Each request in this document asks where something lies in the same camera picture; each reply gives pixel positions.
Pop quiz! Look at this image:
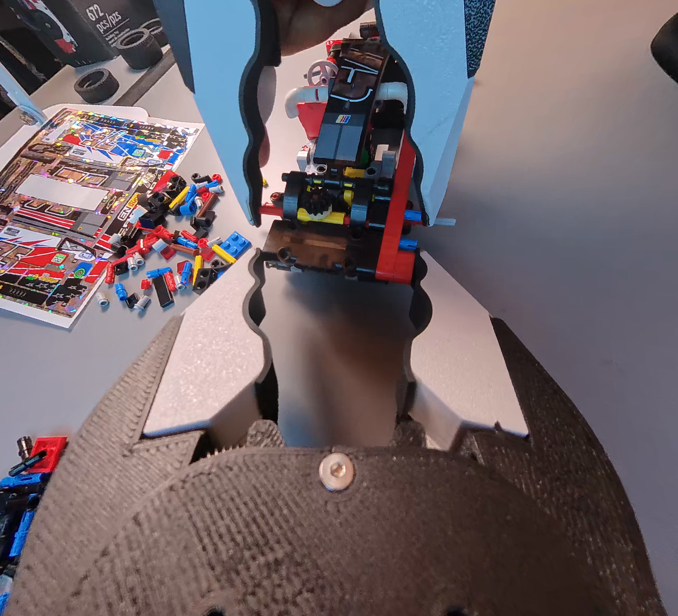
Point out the holographic sticker sheet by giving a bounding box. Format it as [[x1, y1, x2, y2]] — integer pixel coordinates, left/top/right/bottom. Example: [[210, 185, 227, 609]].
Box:
[[0, 106, 206, 331]]

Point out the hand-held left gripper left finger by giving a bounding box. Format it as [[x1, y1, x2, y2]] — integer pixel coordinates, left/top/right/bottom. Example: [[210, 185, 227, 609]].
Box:
[[142, 248, 279, 444]]

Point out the white stand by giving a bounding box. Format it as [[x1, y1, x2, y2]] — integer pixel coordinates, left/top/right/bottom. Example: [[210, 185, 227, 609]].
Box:
[[0, 60, 150, 164]]

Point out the person's right hand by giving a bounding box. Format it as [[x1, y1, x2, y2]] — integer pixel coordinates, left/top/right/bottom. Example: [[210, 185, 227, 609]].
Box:
[[258, 0, 394, 58]]

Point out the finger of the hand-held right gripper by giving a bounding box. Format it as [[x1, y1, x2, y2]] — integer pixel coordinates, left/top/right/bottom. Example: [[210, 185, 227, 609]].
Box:
[[177, 0, 281, 228], [372, 0, 476, 228]]

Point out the red black lego beam assembly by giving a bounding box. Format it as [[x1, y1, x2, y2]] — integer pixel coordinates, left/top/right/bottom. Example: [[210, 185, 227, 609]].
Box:
[[262, 130, 423, 286]]

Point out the pile of mixed lego pieces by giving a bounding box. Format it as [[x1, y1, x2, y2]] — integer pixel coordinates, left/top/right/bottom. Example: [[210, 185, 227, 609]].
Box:
[[95, 170, 253, 313]]

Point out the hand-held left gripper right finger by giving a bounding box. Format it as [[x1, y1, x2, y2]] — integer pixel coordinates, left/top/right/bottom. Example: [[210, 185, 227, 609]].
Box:
[[407, 250, 530, 450]]

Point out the lego race car model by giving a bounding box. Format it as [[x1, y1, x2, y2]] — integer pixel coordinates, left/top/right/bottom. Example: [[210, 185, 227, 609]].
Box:
[[258, 23, 457, 236]]

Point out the pile of black blue pins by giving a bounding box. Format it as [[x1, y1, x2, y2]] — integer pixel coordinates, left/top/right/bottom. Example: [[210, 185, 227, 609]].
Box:
[[0, 435, 71, 581]]

